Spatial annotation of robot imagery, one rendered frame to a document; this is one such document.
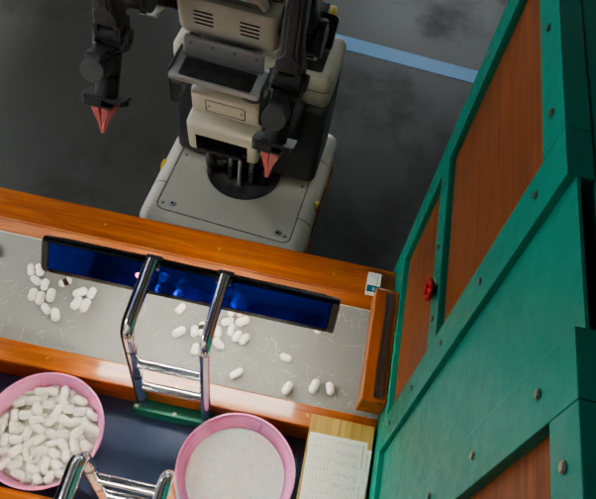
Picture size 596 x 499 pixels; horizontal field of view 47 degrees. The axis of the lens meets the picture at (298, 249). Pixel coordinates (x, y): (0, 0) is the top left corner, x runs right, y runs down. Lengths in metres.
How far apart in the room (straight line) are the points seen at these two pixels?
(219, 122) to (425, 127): 1.48
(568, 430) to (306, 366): 1.15
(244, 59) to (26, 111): 1.63
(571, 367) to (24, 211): 1.59
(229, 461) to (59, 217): 0.80
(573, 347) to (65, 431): 1.26
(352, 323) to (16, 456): 0.85
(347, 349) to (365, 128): 1.69
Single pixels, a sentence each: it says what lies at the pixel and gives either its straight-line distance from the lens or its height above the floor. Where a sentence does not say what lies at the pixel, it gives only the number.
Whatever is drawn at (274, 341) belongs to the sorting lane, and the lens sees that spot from 1.74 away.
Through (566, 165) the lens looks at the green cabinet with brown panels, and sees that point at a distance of 0.77.
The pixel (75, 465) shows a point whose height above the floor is 1.12.
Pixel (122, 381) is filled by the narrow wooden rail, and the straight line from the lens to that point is 1.68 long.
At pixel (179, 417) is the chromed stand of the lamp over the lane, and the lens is 1.69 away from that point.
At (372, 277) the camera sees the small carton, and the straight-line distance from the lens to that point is 1.82.
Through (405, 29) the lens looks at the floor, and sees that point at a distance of 3.85.
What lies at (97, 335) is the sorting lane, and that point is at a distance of 1.77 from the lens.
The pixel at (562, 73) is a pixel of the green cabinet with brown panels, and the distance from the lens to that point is 0.88.
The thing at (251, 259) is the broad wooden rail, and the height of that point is 0.77.
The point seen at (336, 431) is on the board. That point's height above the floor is 0.78.
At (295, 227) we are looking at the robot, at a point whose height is 0.28.
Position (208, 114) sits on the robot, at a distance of 2.10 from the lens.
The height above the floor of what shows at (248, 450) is 0.74.
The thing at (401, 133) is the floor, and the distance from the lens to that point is 3.28.
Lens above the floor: 2.30
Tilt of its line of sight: 56 degrees down
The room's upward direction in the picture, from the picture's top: 11 degrees clockwise
